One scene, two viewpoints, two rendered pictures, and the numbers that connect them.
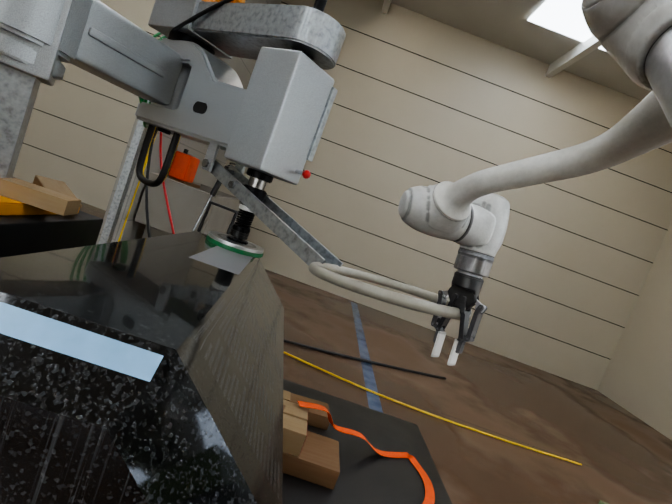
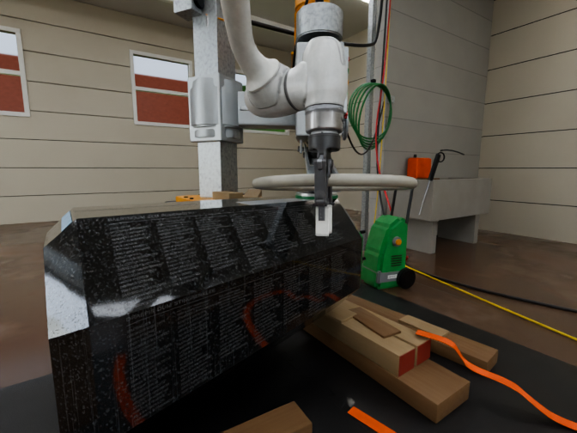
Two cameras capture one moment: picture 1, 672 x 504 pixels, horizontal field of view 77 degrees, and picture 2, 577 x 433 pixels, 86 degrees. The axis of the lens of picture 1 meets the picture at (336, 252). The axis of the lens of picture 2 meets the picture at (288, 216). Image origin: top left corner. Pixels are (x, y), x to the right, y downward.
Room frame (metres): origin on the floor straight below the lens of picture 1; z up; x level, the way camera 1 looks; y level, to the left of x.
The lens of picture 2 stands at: (0.64, -0.94, 0.97)
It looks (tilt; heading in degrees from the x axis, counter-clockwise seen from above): 9 degrees down; 59
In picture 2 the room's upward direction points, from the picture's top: straight up
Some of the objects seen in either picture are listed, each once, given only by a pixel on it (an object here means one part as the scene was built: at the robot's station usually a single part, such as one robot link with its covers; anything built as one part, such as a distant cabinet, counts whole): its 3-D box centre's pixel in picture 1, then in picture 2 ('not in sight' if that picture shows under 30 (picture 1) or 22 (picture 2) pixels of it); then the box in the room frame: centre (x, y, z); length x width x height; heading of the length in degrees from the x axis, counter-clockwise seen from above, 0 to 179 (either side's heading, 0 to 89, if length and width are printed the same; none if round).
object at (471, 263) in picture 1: (473, 264); (324, 122); (1.09, -0.34, 1.08); 0.09 x 0.09 x 0.06
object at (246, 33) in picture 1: (242, 37); (314, 58); (1.78, 0.66, 1.62); 0.96 x 0.25 x 0.17; 58
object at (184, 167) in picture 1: (186, 167); (422, 167); (4.25, 1.69, 1.00); 0.50 x 0.22 x 0.33; 2
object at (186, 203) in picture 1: (192, 227); (439, 211); (4.37, 1.49, 0.43); 1.30 x 0.62 x 0.86; 2
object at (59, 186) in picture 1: (58, 191); (252, 193); (1.53, 1.02, 0.80); 0.20 x 0.10 x 0.05; 55
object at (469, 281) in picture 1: (464, 291); (324, 154); (1.09, -0.35, 1.01); 0.08 x 0.07 x 0.09; 43
